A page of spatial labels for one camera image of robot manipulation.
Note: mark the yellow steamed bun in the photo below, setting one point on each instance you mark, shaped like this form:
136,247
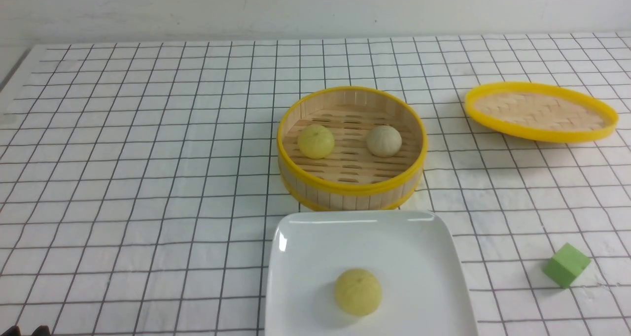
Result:
315,141

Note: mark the beige steamed bun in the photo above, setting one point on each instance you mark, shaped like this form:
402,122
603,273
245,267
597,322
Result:
384,141

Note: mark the white square plate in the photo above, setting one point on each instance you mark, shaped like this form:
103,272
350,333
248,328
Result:
411,253

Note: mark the yellow bun on plate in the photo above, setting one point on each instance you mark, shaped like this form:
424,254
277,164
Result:
358,292

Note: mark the round bamboo steamer basket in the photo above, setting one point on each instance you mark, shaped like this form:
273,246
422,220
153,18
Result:
351,177

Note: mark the white grid tablecloth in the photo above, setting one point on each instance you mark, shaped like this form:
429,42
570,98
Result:
140,187

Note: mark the yellow-rimmed bamboo steamer lid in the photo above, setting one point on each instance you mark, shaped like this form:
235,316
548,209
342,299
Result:
540,112

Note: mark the green foam cube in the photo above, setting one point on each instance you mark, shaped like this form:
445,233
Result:
566,265

